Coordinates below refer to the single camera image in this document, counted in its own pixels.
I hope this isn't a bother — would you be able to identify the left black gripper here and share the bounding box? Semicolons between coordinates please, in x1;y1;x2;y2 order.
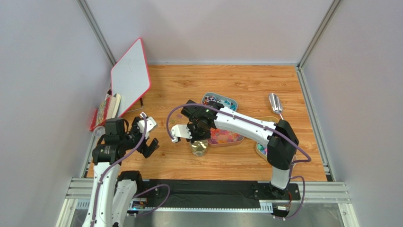
121;116;160;157

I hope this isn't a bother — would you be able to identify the clear plastic jar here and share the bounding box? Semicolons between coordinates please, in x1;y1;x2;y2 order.
190;145;208;157

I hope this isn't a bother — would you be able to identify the pink tray of gummy candies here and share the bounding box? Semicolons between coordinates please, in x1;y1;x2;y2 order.
208;129;244;148

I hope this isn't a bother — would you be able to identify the beige tray of star candies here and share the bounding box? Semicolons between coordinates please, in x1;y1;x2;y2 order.
255;143;267;160

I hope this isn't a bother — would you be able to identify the silver metal scoop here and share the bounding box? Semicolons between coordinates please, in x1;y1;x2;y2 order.
268;93;284;120

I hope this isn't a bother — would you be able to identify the gold metal jar lid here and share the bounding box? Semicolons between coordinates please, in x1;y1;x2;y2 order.
190;140;209;152

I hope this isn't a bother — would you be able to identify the yellow tray of popsicle candies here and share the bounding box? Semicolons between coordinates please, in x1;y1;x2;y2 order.
257;116;279;123

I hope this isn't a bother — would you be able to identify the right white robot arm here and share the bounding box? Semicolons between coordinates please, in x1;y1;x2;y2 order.
171;100;299;190

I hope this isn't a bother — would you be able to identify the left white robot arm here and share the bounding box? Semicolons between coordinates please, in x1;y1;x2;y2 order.
83;113;158;227

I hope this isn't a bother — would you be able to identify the blue tray of lollipops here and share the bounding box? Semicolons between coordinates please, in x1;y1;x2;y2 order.
201;92;238;111

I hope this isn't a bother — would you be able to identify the small clear plastic cup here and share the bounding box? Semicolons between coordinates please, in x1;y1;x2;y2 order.
93;126;105;138

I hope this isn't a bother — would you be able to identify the stack of books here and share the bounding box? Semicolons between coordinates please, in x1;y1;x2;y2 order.
89;93;122;131

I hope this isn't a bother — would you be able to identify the white board with red edge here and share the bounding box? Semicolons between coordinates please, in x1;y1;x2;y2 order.
111;38;151;117

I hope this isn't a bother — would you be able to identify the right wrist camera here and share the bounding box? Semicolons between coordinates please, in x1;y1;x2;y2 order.
170;124;193;143

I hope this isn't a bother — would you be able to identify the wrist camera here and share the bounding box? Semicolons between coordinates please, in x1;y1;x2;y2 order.
170;124;193;143
137;112;158;137

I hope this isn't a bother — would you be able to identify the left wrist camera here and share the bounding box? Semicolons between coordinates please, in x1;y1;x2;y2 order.
137;112;158;137

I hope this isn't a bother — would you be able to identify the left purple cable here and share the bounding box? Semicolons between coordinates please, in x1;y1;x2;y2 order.
89;113;171;227

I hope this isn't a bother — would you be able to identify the aluminium frame rail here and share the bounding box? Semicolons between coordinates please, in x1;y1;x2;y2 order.
64;177;351;212

